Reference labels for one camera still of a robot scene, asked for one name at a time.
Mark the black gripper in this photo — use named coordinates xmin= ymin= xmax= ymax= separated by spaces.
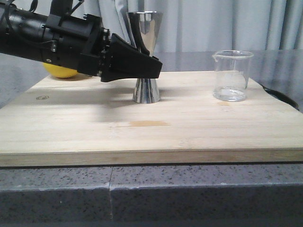
xmin=41 ymin=14 xmax=162 ymax=82

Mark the steel hourglass jigger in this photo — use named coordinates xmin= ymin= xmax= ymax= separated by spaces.
xmin=127 ymin=11 xmax=163 ymax=104

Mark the clear glass beaker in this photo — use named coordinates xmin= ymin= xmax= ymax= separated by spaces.
xmin=212 ymin=50 xmax=254 ymax=102

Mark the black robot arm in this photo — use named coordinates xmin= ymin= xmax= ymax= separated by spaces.
xmin=0 ymin=0 xmax=162 ymax=82

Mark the yellow lemon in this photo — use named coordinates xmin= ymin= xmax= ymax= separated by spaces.
xmin=42 ymin=62 xmax=78 ymax=79

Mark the grey curtain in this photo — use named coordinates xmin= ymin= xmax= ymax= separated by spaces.
xmin=0 ymin=0 xmax=303 ymax=54

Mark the light wooden cutting board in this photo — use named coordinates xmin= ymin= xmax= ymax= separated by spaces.
xmin=0 ymin=71 xmax=303 ymax=167

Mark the black cable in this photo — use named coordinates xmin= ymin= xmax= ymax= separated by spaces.
xmin=259 ymin=83 xmax=300 ymax=112

